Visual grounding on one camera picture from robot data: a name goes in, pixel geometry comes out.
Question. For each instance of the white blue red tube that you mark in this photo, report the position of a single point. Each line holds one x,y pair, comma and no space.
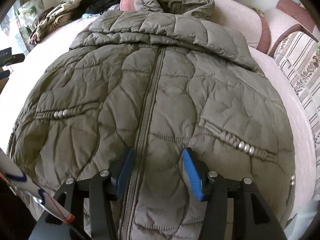
19,180

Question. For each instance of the pink maroon bolster cushion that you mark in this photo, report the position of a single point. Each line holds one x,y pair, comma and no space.
224,27

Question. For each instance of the floral cushion by window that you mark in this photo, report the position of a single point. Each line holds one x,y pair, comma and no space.
29,13

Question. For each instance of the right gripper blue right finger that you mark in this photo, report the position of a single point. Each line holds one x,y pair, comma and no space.
210,187

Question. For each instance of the black clothing pile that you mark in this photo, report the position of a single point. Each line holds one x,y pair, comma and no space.
102,2

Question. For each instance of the pink maroon corner cushion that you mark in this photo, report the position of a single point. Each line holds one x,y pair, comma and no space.
288,17

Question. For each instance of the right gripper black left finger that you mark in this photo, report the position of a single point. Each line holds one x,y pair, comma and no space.
105,187

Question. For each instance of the olive quilted hooded jacket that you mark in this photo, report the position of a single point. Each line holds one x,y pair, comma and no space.
155,119

